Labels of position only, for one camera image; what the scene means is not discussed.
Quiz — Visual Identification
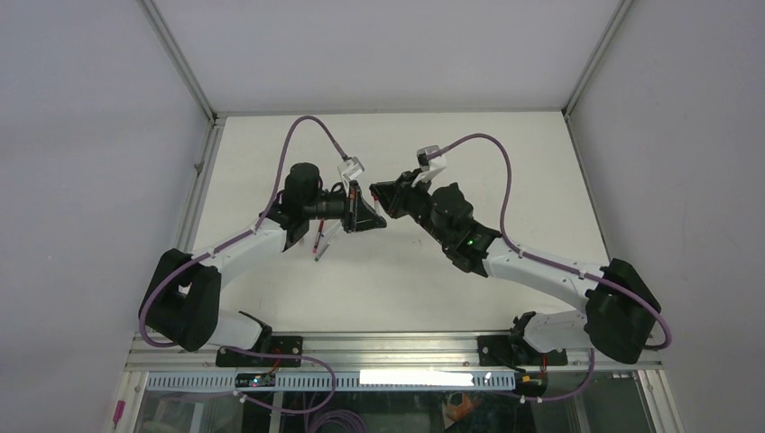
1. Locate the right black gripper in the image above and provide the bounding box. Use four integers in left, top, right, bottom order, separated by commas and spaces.
368, 171, 449, 249

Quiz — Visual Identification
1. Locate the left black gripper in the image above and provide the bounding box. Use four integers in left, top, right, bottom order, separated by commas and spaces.
302, 178, 385, 232

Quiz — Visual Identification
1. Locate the white black marker pen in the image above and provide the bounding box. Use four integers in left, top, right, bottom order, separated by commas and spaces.
314, 230, 337, 262

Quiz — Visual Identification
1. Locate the dark red gel pen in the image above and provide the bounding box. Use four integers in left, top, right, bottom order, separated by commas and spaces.
312, 219, 326, 255

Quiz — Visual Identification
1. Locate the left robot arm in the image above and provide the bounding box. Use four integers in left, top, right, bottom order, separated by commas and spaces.
138, 157, 387, 366

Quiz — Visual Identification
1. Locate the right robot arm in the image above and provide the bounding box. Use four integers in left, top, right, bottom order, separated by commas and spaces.
370, 171, 672, 365

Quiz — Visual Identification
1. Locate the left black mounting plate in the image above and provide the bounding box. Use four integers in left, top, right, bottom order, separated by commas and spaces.
215, 335, 304, 369

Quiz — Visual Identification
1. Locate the black mounting plate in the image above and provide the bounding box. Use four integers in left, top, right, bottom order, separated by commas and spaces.
215, 335, 304, 369
476, 335, 568, 371

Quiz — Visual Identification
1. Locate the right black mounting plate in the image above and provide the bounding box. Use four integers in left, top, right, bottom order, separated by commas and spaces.
476, 335, 568, 371

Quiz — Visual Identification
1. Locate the orange object under table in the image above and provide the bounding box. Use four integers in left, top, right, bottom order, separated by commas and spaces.
444, 392, 482, 422

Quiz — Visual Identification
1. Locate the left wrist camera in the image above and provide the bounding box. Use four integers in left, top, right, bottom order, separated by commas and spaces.
337, 156, 364, 189

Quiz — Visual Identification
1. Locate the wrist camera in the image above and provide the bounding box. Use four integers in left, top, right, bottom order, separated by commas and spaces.
412, 145, 447, 186
337, 156, 364, 189

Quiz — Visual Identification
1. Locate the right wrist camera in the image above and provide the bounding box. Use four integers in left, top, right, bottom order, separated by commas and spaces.
412, 145, 447, 186

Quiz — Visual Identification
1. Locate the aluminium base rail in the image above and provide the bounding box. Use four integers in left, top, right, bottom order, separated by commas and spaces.
125, 332, 661, 373

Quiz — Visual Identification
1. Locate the white slotted cable duct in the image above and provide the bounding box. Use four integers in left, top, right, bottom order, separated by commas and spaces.
146, 369, 516, 393

